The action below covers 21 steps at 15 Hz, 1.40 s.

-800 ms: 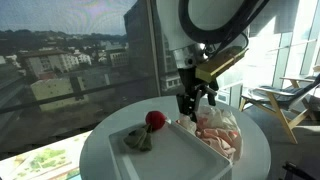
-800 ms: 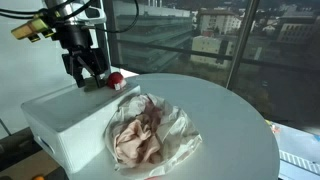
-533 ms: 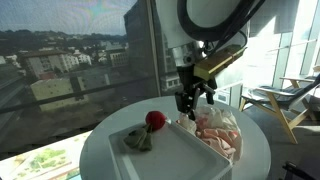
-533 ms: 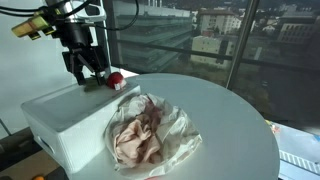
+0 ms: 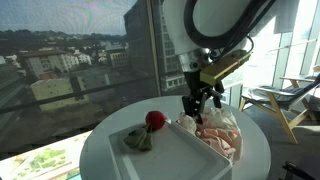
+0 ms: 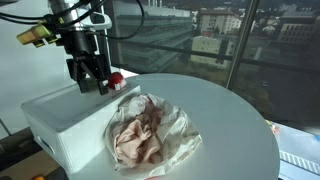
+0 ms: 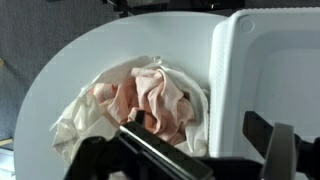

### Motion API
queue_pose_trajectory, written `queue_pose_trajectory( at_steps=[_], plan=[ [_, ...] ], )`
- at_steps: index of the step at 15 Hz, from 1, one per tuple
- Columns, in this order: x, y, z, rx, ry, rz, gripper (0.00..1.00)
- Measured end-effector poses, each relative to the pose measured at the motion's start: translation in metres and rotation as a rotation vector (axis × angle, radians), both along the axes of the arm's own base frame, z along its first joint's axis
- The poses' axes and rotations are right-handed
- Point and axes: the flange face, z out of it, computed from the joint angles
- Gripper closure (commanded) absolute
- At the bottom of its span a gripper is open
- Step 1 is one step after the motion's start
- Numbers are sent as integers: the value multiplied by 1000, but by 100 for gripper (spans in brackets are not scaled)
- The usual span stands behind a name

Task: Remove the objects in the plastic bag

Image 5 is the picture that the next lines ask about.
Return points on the colourful map floor mat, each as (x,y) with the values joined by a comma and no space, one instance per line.
(43,161)

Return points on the wooden lounge chair grey cushion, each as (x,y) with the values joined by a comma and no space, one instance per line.
(283,96)

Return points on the grey window mullion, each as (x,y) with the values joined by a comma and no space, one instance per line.
(153,46)

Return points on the black chair base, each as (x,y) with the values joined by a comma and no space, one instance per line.
(300,170)

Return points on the pale pink cloth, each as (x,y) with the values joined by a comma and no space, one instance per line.
(220,140)

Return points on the white plastic bag red print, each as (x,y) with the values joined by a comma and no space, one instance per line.
(220,118)

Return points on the yellowish wrist camera box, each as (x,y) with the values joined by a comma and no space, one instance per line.
(223,68)

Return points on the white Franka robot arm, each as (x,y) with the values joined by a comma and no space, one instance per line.
(180,23)

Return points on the dark window railing bar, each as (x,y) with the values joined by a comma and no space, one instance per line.
(66,95)

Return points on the red plush ball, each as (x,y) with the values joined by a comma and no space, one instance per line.
(155,120)

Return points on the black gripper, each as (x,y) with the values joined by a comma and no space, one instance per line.
(195,85)

